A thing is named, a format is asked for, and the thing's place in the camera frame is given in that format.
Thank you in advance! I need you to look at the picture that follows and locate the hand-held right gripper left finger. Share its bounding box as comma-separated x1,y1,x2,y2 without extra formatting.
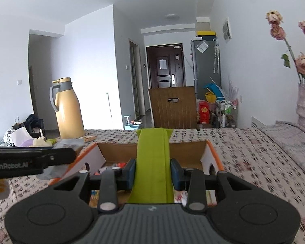
53,159,137,214

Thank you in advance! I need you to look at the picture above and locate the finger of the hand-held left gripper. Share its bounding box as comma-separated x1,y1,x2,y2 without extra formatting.
42,147,77,168

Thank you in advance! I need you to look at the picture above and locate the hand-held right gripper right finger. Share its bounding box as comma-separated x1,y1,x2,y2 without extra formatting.
170,159,254,212

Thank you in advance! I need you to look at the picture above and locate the silver snack packet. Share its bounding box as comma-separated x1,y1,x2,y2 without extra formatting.
44,166,66,181

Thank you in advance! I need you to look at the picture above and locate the red cardboard box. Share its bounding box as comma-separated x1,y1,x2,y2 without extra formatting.
49,140,225,207

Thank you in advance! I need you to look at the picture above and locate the white plastic bag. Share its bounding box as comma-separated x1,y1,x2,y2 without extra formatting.
4,127,32,147

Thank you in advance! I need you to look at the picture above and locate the dark bag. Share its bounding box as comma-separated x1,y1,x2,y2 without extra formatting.
24,114,45,134

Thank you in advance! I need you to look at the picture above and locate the yellow thermos jug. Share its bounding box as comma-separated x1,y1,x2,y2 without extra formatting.
49,77,85,140

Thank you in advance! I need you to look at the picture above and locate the wooden chair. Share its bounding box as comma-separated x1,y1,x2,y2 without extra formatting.
148,86,197,129

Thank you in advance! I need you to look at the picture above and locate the red gift box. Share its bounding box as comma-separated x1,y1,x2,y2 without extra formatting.
199,101,216,125

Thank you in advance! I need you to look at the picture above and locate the metal storage rack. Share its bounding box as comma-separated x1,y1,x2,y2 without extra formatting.
215,99,238,129

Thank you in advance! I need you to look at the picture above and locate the brown side door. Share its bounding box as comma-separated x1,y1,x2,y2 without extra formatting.
129,39,146,117

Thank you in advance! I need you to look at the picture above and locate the dark brown entrance door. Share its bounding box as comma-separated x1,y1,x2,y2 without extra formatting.
146,44,186,89

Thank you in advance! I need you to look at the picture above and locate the grey fridge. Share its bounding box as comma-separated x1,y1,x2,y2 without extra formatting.
191,39,222,99

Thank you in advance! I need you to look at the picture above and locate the purple feather grass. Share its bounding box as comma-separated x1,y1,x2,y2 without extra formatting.
226,75,238,101

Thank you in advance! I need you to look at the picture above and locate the grey quilted cloth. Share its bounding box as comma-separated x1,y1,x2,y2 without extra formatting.
259,121,305,183

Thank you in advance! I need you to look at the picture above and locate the white folded umbrella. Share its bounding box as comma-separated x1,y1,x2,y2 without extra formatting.
213,39,220,75

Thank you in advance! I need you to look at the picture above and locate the white paper sheet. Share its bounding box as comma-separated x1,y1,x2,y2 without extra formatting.
196,41,209,53

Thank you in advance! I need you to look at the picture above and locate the yellow box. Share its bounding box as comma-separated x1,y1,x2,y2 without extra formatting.
196,30,216,39

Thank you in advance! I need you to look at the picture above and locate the dried pink rose bouquet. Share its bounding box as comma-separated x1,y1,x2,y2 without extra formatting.
266,10,305,85

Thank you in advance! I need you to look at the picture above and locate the white wall heater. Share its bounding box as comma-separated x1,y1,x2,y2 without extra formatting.
252,116,267,128

